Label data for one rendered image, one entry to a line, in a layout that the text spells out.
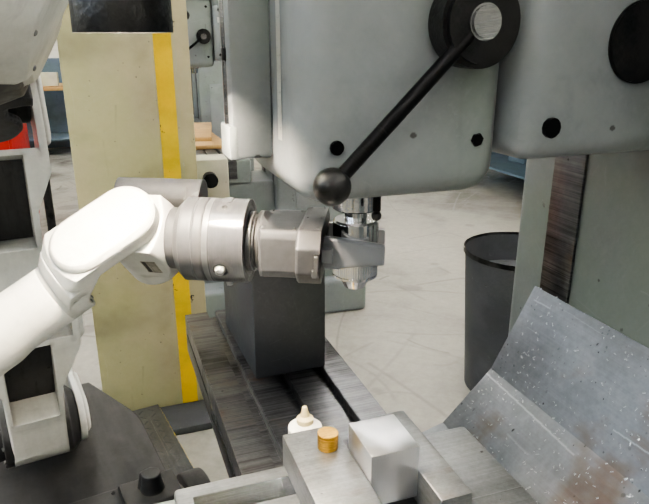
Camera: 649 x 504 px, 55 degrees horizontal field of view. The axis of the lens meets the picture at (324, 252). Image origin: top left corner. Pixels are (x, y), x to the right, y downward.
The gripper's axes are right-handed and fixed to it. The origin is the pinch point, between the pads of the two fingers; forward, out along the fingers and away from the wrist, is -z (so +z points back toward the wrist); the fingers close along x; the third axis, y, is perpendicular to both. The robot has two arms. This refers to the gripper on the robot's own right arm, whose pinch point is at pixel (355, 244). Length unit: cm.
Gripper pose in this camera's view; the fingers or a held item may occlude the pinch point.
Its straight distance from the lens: 65.0
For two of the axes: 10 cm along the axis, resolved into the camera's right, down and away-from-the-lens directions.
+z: -10.0, -0.4, 0.8
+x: 0.9, -3.2, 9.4
